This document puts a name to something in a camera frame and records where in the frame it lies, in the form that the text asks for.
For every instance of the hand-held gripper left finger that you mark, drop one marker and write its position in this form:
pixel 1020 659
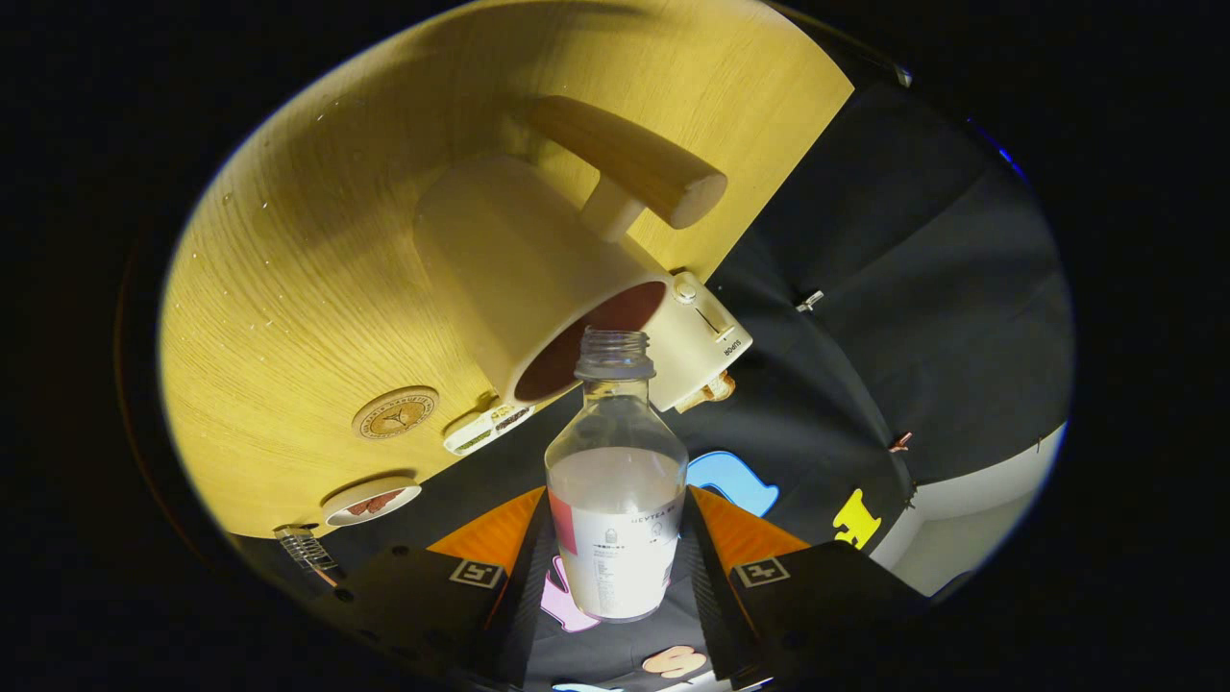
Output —
pixel 527 596

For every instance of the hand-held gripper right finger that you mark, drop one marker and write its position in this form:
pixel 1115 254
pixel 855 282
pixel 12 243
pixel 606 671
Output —
pixel 706 601

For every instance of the clear plastic juice bottle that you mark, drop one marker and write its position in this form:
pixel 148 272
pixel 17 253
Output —
pixel 615 500

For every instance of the round wooden coaster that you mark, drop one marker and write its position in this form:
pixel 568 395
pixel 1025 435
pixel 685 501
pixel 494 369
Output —
pixel 395 413

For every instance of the red meat patty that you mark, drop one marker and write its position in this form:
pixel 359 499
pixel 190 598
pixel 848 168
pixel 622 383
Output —
pixel 363 507
pixel 389 499

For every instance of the white divided snack dish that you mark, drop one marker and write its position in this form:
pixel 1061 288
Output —
pixel 485 430

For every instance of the white plate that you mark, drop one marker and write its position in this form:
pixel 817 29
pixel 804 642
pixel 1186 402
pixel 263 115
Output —
pixel 338 514

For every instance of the toast slice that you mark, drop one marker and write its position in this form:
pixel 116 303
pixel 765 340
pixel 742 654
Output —
pixel 711 392

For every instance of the red clip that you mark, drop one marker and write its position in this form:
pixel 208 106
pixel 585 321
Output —
pixel 900 442

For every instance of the cream toaster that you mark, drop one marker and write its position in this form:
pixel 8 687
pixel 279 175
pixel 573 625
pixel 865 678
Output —
pixel 697 346

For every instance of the silver clip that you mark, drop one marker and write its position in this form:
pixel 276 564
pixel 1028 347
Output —
pixel 810 301

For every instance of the black backdrop cloth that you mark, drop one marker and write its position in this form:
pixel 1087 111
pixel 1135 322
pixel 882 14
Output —
pixel 913 288

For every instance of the wooden table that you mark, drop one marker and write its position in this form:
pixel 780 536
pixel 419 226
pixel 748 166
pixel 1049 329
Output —
pixel 307 288

